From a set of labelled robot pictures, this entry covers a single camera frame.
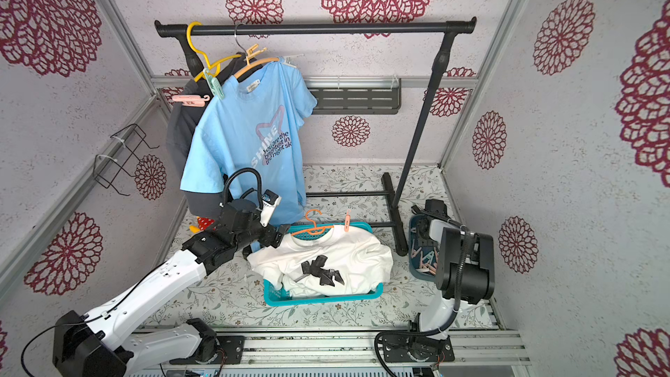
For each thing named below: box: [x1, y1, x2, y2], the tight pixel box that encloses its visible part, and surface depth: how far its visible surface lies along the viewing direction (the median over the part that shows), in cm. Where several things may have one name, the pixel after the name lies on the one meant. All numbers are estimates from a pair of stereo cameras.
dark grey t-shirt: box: [166, 52, 254, 218], surface depth 56 cm
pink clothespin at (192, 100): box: [171, 94, 211, 107], surface depth 54 cm
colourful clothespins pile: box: [410, 239, 439, 276], surface depth 92 cm
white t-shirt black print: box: [247, 226, 394, 296], surface depth 82 cm
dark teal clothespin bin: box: [408, 214, 440, 282], surface depth 92 cm
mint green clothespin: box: [203, 67, 225, 100], surface depth 51 cm
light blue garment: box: [179, 59, 318, 225], surface depth 70 cm
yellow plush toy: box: [188, 216, 216, 234], surface depth 96 cm
